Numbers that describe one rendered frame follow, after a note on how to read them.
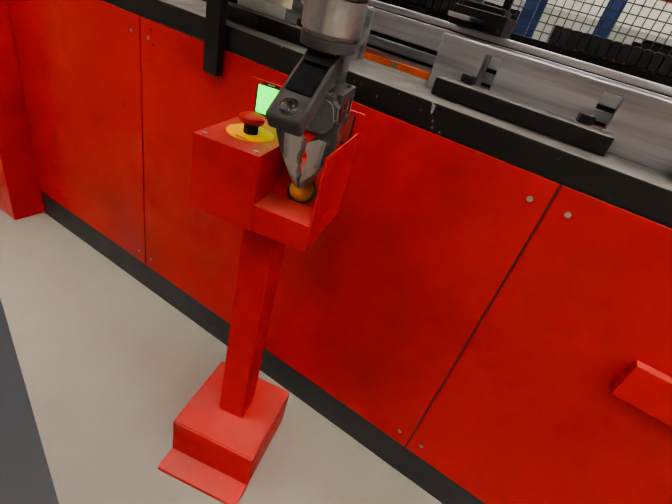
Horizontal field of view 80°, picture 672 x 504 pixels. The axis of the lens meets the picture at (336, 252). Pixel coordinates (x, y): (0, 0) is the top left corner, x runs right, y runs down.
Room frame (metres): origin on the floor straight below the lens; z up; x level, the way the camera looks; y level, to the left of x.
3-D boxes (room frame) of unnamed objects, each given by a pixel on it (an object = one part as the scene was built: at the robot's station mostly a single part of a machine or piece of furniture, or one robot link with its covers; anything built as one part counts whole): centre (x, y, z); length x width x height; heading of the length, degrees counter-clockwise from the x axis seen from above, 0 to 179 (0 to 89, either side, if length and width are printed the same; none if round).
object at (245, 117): (0.59, 0.18, 0.79); 0.04 x 0.04 x 0.04
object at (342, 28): (0.56, 0.09, 0.96); 0.08 x 0.08 x 0.05
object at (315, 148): (0.57, 0.06, 0.78); 0.06 x 0.03 x 0.09; 170
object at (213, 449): (0.56, 0.13, 0.06); 0.25 x 0.20 x 0.12; 170
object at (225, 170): (0.59, 0.13, 0.75); 0.20 x 0.16 x 0.18; 80
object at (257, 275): (0.59, 0.13, 0.39); 0.06 x 0.06 x 0.54; 80
